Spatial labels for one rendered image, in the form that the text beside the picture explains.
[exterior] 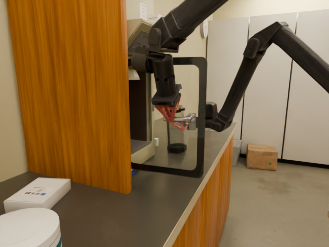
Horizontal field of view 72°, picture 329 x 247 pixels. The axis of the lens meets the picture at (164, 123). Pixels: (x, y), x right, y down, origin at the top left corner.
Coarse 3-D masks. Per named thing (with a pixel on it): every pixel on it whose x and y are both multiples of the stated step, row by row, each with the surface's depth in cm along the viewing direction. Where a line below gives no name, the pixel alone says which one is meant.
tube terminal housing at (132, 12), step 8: (128, 0) 84; (136, 0) 89; (144, 0) 94; (152, 0) 101; (128, 8) 84; (136, 8) 89; (152, 8) 101; (128, 16) 85; (136, 16) 90; (128, 56) 87
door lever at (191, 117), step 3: (189, 114) 74; (192, 114) 73; (168, 117) 71; (174, 117) 71; (177, 117) 70; (180, 117) 70; (183, 117) 70; (186, 117) 70; (189, 117) 70; (192, 117) 73; (165, 120) 72; (174, 120) 71; (177, 120) 70; (180, 120) 70; (183, 120) 70; (186, 120) 69; (189, 120) 69; (192, 120) 74
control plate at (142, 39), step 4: (144, 32) 78; (140, 36) 78; (144, 36) 80; (148, 36) 82; (136, 40) 78; (140, 40) 80; (144, 40) 82; (132, 44) 79; (136, 44) 80; (140, 44) 82; (144, 44) 85; (148, 44) 87; (132, 48) 81
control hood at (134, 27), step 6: (132, 24) 73; (138, 24) 72; (144, 24) 74; (150, 24) 77; (132, 30) 74; (138, 30) 74; (144, 30) 77; (132, 36) 75; (132, 42) 78; (162, 48) 99; (132, 54) 85
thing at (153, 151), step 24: (192, 72) 71; (144, 96) 78; (192, 96) 72; (144, 120) 80; (144, 144) 81; (168, 144) 78; (192, 144) 76; (144, 168) 83; (168, 168) 80; (192, 168) 77
